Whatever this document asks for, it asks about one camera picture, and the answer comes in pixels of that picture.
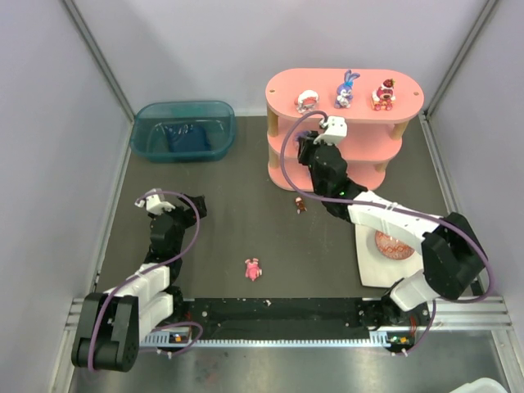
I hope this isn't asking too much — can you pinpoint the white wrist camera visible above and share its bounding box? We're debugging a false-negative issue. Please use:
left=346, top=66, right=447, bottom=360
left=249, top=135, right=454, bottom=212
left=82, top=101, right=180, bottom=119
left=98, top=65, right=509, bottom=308
left=134, top=188, right=175, bottom=216
left=314, top=116, right=348, bottom=145

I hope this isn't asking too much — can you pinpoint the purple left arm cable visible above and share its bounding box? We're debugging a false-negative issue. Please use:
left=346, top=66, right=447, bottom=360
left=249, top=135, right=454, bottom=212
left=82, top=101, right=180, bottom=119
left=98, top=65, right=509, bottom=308
left=84, top=190, right=206, bottom=374

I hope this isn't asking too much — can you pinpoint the strawberry bear cake toy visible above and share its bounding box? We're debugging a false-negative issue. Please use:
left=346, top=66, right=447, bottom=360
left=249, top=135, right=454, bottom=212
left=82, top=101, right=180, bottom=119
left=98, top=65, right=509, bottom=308
left=371, top=79, right=396, bottom=111

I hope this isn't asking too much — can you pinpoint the purple figure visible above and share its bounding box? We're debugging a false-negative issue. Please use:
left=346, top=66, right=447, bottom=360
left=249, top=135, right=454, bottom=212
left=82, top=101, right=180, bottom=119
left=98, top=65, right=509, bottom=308
left=295, top=130, right=311, bottom=142

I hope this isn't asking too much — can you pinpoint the pink pig toy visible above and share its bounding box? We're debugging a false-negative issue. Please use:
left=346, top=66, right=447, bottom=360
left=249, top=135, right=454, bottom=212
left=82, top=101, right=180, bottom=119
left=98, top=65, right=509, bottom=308
left=245, top=258, right=263, bottom=282

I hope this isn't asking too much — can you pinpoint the purple bunny toy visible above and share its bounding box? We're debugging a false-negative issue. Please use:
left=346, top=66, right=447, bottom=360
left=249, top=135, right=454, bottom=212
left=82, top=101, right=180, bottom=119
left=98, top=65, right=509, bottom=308
left=334, top=70, right=360, bottom=109

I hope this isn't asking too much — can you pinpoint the pink three-tier shelf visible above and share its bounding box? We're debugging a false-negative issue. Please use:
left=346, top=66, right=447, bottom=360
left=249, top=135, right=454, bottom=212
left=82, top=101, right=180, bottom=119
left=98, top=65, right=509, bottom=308
left=265, top=68, right=424, bottom=191

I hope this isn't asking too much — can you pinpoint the red patterned bowl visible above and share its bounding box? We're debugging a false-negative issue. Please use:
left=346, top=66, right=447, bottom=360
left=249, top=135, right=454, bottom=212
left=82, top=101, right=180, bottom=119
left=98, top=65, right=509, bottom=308
left=374, top=231, right=414, bottom=260

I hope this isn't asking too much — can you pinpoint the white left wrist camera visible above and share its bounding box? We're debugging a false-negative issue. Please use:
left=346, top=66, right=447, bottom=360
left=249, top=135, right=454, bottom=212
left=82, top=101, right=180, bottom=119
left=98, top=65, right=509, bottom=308
left=134, top=188, right=175, bottom=216

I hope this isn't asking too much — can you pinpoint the small brown toy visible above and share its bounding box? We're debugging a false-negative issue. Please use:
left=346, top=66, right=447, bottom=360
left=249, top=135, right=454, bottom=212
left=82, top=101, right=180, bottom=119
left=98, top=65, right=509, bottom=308
left=295, top=196, right=307, bottom=214

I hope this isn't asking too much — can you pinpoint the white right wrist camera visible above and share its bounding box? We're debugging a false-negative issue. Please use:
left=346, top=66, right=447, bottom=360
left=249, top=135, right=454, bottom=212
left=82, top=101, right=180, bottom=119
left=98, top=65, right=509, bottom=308
left=314, top=116, right=348, bottom=145

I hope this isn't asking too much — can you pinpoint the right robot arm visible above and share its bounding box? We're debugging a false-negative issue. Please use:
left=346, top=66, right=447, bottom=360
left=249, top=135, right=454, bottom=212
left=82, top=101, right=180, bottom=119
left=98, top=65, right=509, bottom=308
left=297, top=131, right=490, bottom=328

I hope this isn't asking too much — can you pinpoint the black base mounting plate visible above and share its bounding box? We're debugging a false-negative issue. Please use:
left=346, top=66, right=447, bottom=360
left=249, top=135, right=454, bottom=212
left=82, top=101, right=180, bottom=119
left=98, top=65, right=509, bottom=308
left=138, top=297, right=433, bottom=341

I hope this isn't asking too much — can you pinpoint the white container corner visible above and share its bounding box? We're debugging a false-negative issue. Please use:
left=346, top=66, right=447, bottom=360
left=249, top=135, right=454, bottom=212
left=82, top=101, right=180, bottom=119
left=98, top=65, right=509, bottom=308
left=450, top=377, right=508, bottom=393

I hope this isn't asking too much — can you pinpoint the white slotted cable duct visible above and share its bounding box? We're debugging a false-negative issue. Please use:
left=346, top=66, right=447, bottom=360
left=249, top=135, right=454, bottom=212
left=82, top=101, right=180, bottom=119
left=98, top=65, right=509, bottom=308
left=138, top=331, right=413, bottom=350

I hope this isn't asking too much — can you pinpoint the white square plate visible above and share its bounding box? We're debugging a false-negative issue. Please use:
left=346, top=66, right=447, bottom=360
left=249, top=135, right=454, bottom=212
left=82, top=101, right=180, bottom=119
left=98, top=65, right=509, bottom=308
left=355, top=225, right=422, bottom=288

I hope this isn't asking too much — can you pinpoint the pink haired girl toy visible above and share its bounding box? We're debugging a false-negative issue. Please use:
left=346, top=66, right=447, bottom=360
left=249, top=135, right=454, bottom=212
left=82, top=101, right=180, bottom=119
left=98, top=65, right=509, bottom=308
left=294, top=89, right=319, bottom=115

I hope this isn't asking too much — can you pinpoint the teal plastic bin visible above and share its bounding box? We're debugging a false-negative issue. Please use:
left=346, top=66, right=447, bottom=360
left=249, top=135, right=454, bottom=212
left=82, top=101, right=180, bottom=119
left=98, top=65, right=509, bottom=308
left=129, top=101, right=237, bottom=163

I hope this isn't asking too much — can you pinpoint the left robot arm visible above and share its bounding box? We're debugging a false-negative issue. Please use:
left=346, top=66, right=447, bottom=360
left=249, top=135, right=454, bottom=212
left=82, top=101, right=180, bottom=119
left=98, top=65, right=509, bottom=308
left=71, top=188, right=207, bottom=373

